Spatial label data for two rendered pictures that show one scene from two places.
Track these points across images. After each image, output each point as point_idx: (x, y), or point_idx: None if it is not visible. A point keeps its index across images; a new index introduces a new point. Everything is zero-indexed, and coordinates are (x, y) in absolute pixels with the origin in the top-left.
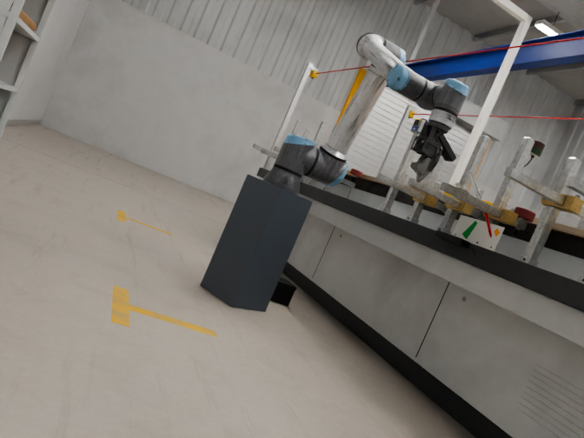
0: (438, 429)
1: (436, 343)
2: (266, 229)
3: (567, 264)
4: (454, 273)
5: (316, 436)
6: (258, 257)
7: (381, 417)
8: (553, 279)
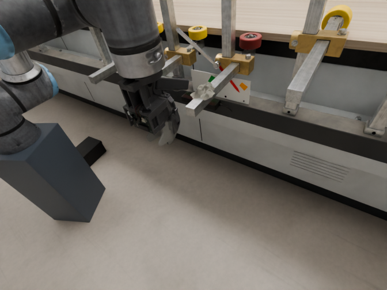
0: (254, 198)
1: (211, 133)
2: (54, 184)
3: None
4: (213, 117)
5: None
6: (71, 194)
7: (237, 241)
8: (334, 134)
